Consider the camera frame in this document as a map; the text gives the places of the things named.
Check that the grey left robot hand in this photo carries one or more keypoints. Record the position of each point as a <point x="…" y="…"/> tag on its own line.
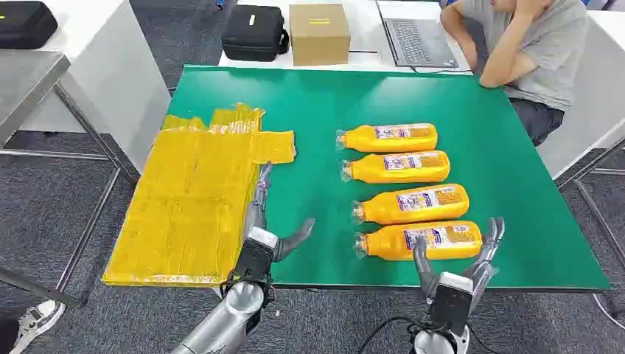
<point x="256" y="215"/>

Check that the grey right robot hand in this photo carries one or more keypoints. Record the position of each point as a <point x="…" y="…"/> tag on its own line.
<point x="490" y="254"/>

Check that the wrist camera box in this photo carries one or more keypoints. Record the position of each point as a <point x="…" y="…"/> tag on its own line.
<point x="451" y="303"/>
<point x="254" y="259"/>

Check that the yellow plastic sheet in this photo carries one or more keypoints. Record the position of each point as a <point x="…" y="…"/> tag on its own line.
<point x="190" y="205"/>

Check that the steel table frame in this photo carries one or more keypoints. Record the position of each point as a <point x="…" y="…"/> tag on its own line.
<point x="595" y="215"/>

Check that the white desk with panel side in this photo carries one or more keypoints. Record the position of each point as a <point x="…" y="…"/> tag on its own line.
<point x="117" y="83"/>

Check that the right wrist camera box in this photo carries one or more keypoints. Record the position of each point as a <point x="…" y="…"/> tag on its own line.
<point x="451" y="303"/>

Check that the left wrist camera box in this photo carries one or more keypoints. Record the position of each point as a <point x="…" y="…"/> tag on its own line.
<point x="254" y="259"/>

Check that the black case with yellow tag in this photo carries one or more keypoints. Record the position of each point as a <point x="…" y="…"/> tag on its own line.
<point x="24" y="24"/>

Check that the green table mat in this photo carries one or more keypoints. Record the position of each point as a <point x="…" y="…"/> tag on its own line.
<point x="512" y="171"/>

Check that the white desk with laptop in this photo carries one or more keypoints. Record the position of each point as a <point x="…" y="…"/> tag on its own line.
<point x="366" y="29"/>

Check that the black case with white tag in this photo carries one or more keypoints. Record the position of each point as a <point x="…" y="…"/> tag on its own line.
<point x="254" y="34"/>

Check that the brown cardboard box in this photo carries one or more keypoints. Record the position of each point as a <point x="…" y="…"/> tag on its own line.
<point x="320" y="41"/>

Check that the orange drink bottle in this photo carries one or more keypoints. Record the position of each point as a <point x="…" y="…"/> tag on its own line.
<point x="361" y="139"/>
<point x="366" y="168"/>
<point x="381" y="207"/>
<point x="385" y="244"/>

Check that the steel table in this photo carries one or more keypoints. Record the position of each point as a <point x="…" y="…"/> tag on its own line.
<point x="24" y="83"/>

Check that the person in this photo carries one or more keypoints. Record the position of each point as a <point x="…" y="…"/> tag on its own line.
<point x="547" y="53"/>

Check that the person's white shoe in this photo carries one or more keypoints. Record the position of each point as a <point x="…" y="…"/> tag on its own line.
<point x="39" y="317"/>

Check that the grey laptop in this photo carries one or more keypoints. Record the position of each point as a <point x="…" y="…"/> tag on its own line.
<point x="420" y="44"/>

